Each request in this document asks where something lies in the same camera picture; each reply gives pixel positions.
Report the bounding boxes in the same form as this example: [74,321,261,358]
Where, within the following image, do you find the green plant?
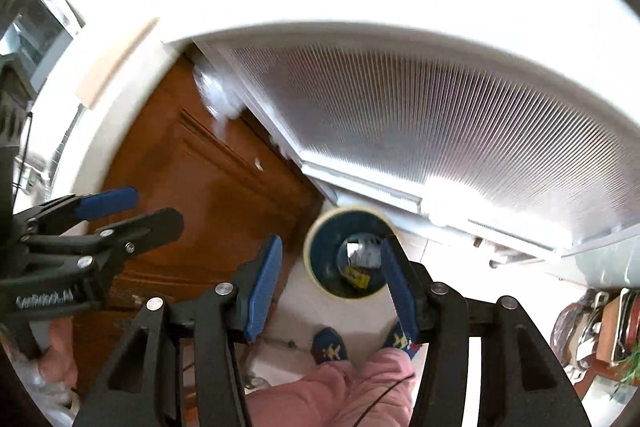
[610,347,640,400]

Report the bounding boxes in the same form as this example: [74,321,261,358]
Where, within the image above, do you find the blue round waste bin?
[303,205,401,303]

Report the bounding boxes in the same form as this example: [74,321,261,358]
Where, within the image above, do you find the shiny plastic bag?
[551,289,603,370]

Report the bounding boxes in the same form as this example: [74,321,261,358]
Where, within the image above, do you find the blue patterned slipper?
[382,321,423,360]
[311,327,349,365]

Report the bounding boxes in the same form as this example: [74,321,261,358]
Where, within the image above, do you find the thin black cable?
[350,372,417,427]

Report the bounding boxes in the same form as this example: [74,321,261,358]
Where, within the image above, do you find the ribbed glass door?
[197,32,640,258]

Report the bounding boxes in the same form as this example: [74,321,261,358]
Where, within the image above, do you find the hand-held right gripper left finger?
[72,234,283,427]

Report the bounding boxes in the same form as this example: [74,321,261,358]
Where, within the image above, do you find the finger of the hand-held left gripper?
[12,187,139,238]
[20,208,185,280]

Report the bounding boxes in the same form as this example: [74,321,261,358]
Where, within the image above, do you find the brown cardboard box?
[597,291,632,364]

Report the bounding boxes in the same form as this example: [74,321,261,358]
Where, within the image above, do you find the glass window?
[10,0,86,78]

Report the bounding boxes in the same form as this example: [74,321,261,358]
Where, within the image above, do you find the beige wooden board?
[75,19,161,110]

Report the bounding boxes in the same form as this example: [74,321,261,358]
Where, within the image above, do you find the pink pants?
[245,347,416,427]

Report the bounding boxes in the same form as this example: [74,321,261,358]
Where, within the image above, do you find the person's left hand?
[37,319,79,392]

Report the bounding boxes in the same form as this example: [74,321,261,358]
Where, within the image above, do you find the brown wooden door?
[75,54,326,408]

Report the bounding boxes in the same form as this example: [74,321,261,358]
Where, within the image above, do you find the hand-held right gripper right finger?
[381,237,593,427]

